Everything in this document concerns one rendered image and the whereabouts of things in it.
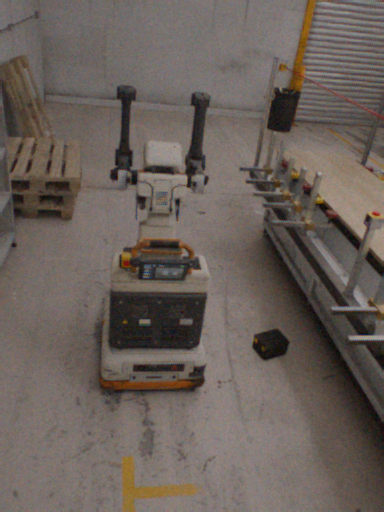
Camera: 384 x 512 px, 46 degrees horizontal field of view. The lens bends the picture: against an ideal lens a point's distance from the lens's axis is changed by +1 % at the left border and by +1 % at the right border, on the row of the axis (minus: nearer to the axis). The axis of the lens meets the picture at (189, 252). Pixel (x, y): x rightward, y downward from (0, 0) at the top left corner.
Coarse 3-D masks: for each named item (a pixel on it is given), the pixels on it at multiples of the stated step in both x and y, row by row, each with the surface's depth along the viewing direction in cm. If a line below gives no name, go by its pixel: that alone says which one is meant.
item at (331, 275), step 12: (288, 216) 351; (288, 228) 344; (300, 228) 337; (300, 240) 322; (312, 252) 306; (312, 264) 303; (324, 264) 294; (324, 276) 285; (336, 276) 282; (336, 288) 271; (336, 300) 270; (348, 300) 260; (360, 324) 244; (372, 324) 240
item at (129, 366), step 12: (132, 360) 260; (144, 360) 261; (156, 360) 262; (168, 360) 264; (180, 360) 265; (192, 360) 266; (132, 372) 263; (144, 372) 264; (156, 372) 265; (168, 372) 266
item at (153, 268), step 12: (132, 264) 235; (144, 264) 228; (156, 264) 228; (168, 264) 229; (180, 264) 230; (192, 264) 239; (144, 276) 237; (156, 276) 238; (168, 276) 239; (180, 276) 240
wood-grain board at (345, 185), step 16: (288, 160) 409; (304, 160) 416; (320, 160) 421; (336, 160) 426; (352, 160) 431; (336, 176) 386; (352, 176) 390; (368, 176) 395; (320, 192) 349; (336, 192) 353; (352, 192) 357; (368, 192) 360; (336, 208) 325; (352, 208) 328; (368, 208) 331; (352, 224) 304
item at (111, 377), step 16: (112, 352) 263; (128, 352) 264; (144, 352) 266; (160, 352) 267; (176, 352) 269; (192, 352) 270; (112, 368) 260; (112, 384) 266; (128, 384) 267; (144, 384) 269; (160, 384) 270; (176, 384) 272; (192, 384) 274
